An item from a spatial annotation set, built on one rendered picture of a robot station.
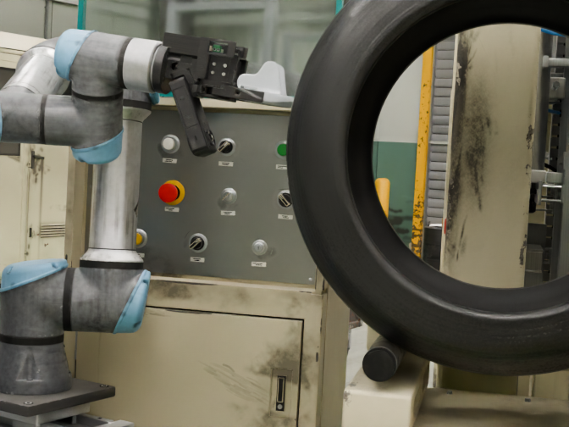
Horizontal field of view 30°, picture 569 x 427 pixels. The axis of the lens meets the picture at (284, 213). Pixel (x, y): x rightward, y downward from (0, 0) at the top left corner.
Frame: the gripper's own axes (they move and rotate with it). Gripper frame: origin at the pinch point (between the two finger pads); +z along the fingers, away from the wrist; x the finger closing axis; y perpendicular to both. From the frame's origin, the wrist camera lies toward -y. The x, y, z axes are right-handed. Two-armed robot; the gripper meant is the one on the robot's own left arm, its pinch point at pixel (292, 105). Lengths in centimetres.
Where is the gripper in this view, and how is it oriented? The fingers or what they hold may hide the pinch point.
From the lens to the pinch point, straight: 149.5
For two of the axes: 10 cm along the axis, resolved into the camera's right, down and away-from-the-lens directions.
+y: 1.7, -9.8, -0.6
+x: 2.1, -0.3, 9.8
